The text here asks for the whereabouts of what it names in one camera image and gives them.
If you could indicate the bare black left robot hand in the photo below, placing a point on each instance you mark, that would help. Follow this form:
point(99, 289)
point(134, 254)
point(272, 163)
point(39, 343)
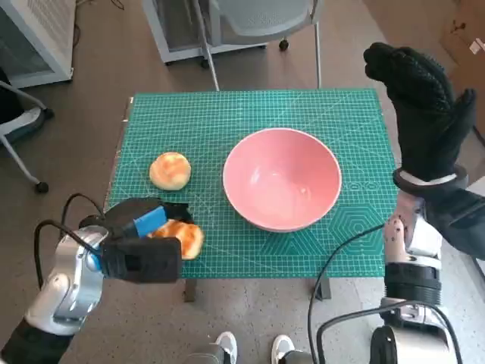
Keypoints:
point(148, 223)

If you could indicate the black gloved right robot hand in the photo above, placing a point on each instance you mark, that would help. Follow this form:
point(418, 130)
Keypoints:
point(424, 125)

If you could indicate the rectangular striped toy bread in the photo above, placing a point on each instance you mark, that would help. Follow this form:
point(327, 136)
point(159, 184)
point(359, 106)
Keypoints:
point(187, 237)

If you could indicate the round toy bread bun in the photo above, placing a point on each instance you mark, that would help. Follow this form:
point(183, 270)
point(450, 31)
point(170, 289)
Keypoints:
point(169, 170)

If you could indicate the pink bowl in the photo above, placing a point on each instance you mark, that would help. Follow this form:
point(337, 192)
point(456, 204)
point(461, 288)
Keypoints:
point(282, 178)

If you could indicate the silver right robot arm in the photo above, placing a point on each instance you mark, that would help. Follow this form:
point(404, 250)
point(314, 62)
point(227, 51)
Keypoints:
point(413, 280)

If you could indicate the dark table leg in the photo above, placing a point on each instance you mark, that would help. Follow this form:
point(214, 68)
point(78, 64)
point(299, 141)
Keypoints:
point(324, 289)
point(190, 291)

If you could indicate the brown cardboard box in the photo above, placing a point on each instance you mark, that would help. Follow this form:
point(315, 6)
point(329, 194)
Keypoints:
point(466, 38)

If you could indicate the green cutting mat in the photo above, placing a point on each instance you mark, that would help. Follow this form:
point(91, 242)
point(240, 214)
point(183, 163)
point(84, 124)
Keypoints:
point(242, 113)

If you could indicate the office chair with castors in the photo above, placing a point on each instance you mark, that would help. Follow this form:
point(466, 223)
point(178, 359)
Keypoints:
point(15, 125)

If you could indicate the grey mesh chair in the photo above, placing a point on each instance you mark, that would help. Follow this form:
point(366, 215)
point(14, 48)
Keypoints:
point(265, 19)

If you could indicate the white wheeled cabinet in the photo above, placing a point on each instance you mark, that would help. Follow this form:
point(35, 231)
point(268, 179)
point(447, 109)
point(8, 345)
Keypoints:
point(174, 30)

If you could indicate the white perforated cabinet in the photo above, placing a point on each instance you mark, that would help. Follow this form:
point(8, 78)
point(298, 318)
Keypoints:
point(38, 34)

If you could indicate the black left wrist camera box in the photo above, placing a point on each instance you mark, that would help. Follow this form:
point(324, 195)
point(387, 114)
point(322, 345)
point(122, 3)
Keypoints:
point(140, 259)

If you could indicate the dark right wrist camera box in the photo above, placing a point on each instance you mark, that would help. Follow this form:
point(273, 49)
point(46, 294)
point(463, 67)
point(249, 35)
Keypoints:
point(462, 223)

